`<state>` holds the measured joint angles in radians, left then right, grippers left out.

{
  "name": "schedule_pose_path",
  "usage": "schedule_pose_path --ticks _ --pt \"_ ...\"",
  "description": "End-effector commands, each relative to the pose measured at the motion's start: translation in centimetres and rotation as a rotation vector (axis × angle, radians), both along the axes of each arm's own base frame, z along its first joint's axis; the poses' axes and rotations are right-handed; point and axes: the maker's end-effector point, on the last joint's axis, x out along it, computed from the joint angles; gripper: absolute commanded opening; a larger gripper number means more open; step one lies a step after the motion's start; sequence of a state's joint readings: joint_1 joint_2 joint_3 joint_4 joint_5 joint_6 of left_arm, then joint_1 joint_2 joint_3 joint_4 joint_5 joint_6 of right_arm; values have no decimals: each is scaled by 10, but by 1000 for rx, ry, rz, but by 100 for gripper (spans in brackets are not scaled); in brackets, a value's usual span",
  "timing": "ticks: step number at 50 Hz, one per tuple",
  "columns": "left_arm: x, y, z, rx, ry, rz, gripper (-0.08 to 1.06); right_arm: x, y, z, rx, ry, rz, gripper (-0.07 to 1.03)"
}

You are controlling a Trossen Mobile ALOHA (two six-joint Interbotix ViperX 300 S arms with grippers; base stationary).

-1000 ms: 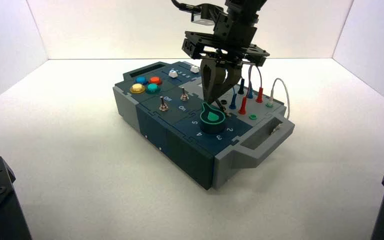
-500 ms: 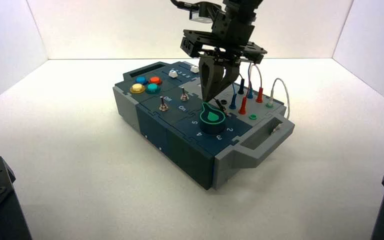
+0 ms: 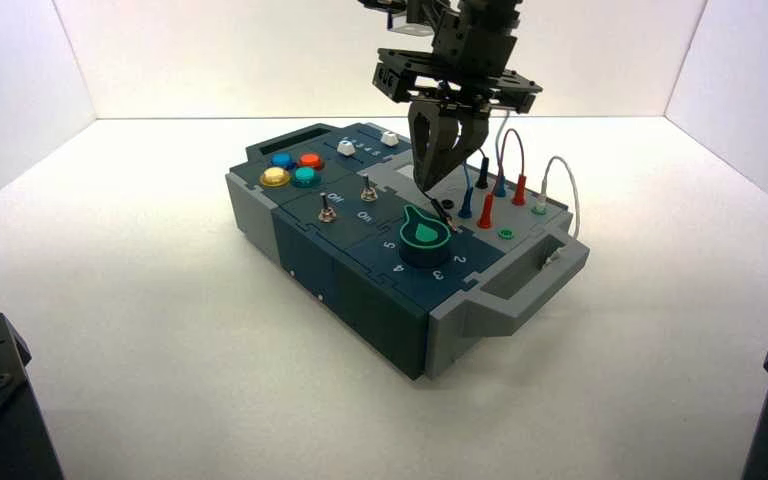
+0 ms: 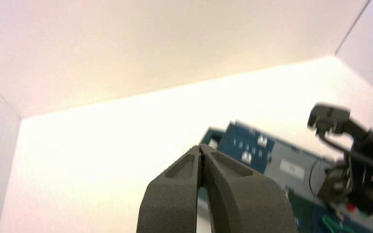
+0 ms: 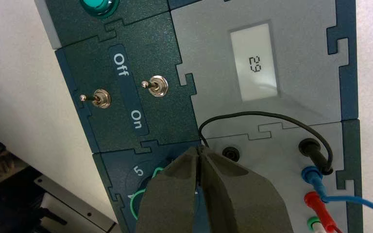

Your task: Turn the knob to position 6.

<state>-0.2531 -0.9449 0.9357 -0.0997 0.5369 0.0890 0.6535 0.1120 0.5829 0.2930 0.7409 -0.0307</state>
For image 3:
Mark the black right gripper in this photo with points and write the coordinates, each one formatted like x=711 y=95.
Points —
x=473 y=60

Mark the green teardrop rotary knob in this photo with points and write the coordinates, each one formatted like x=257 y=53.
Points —
x=424 y=234

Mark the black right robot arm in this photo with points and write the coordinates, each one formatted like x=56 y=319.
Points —
x=490 y=8

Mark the white slider knob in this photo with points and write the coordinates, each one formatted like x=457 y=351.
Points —
x=390 y=138
x=345 y=148

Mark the black banana socket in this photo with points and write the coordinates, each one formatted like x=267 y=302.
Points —
x=449 y=203

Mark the green banana socket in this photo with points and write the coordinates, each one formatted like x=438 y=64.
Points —
x=540 y=211
x=506 y=234

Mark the orange round push button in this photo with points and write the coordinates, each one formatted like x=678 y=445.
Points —
x=310 y=160

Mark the teal round push button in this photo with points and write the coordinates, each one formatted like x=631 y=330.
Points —
x=306 y=175

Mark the blue round push button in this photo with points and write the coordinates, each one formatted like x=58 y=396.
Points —
x=282 y=160

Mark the yellow round push button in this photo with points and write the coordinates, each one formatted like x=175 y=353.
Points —
x=275 y=175

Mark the grey and dark blue control box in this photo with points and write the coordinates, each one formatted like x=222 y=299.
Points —
x=371 y=311

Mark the metal toggle switch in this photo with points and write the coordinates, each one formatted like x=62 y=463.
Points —
x=369 y=194
x=326 y=213

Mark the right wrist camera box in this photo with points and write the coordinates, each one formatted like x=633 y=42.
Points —
x=417 y=18

